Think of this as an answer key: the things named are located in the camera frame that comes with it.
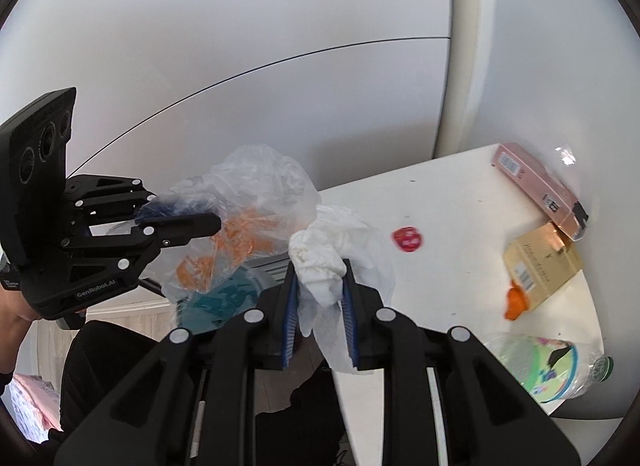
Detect white tissue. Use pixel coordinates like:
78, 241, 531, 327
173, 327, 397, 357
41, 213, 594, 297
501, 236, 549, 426
288, 205, 395, 375

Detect tan cardboard box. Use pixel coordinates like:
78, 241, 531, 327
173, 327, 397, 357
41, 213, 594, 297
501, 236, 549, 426
503, 222, 582, 311

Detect red candy wrapper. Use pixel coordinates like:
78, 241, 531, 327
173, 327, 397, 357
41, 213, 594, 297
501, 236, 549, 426
392, 226, 423, 252

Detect cream bed frame post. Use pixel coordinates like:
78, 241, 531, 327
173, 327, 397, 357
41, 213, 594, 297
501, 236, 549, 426
434, 0, 496, 158

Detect trash bin with teal liner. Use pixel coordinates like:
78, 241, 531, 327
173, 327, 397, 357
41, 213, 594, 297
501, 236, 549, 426
176, 256, 290, 334

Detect orange peel pieces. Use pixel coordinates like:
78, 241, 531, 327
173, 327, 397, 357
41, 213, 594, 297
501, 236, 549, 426
176, 208, 278, 293

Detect orange peel scrap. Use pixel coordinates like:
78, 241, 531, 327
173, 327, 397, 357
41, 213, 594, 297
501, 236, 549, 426
504, 281, 529, 321

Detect clear plastic bottle green label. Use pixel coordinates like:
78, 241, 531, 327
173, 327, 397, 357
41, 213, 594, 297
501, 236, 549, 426
485, 334, 614, 404

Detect pink floral bedding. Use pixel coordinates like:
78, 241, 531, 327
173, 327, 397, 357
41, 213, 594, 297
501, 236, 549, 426
8, 374, 61, 443

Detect person's left hand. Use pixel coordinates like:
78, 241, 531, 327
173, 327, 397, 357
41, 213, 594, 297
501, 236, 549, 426
0, 288, 41, 374

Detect clear plastic bag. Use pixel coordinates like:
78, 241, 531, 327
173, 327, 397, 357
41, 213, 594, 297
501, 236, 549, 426
136, 144, 320, 302

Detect pink cardboard box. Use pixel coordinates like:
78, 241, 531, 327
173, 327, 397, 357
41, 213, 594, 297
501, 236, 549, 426
491, 143, 589, 241

